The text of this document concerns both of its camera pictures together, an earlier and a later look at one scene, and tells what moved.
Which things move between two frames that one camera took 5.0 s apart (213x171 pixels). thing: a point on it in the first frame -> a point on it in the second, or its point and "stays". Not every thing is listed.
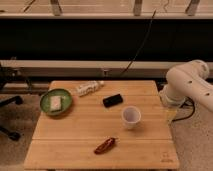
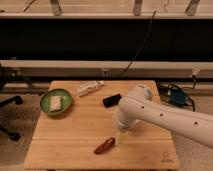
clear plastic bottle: [89, 87] stays
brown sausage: [104, 145] stays
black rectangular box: [112, 100] stays
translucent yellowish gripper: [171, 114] -> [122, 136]
